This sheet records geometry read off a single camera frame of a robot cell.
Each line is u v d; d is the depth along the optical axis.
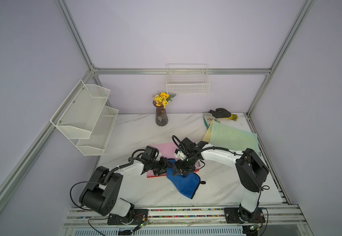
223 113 1.21
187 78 0.94
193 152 0.67
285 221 0.73
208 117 1.15
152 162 0.75
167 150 1.04
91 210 0.43
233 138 1.08
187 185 0.82
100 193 0.43
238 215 0.73
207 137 1.04
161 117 1.07
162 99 0.96
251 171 0.48
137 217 0.73
